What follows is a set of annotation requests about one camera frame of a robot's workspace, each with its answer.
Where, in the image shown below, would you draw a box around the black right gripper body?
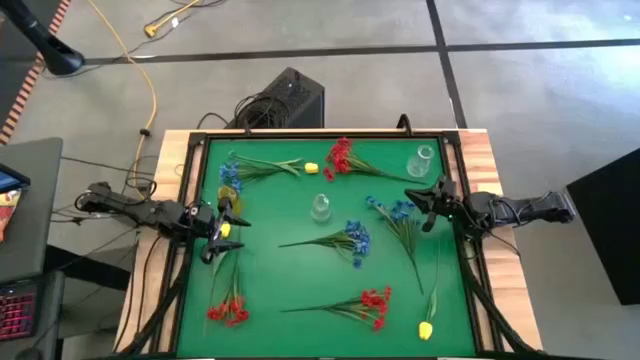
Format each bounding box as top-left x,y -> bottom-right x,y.
430,175 -> 469,224

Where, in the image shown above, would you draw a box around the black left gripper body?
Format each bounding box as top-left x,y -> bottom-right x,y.
183,201 -> 225,247

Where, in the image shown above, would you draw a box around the yellow tulip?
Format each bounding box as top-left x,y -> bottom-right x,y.
202,223 -> 237,336
417,238 -> 443,342
230,152 -> 320,176

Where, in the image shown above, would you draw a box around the yellow glass vase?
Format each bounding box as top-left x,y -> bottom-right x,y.
217,184 -> 246,217

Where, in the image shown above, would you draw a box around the clear round textured glass vase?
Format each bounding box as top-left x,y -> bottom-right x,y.
405,144 -> 435,179

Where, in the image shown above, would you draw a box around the clear ribbed glass vase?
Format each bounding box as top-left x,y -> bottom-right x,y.
309,193 -> 332,224

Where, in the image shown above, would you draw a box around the green table mat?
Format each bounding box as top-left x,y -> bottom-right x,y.
175,137 -> 477,359

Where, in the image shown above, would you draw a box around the black computer tower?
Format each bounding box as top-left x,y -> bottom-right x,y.
224,66 -> 326,130

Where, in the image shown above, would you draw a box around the large black cabinet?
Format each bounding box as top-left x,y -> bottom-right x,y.
566,147 -> 640,306

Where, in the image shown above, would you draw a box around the black desk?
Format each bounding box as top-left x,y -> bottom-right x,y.
0,137 -> 64,286

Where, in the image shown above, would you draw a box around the colourful snack bag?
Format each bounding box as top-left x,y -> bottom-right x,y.
0,188 -> 24,242

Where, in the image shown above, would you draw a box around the computer monitor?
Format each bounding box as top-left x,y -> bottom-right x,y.
0,163 -> 31,195

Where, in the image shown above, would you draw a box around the backlit keyboard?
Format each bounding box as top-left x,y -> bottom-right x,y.
0,287 -> 39,342

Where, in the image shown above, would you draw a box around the orange black striped floor strip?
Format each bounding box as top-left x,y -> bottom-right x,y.
0,0 -> 72,146

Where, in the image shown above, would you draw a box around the black floor stand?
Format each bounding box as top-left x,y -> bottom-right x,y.
0,0 -> 86,77

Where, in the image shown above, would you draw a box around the black table frame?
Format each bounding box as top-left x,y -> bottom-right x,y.
167,130 -> 501,360

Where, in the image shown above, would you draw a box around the black coiled cables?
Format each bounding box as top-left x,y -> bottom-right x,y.
197,92 -> 284,134

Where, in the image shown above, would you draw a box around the yellow extension cable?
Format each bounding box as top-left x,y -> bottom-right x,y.
87,0 -> 159,199

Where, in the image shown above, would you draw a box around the yellow plug cable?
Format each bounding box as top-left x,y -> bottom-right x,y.
143,0 -> 202,39

